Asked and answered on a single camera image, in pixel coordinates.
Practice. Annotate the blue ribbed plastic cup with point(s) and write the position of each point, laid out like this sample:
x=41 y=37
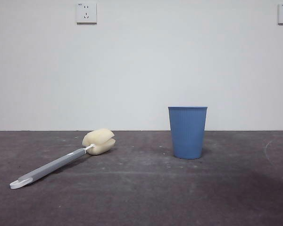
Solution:
x=188 y=134

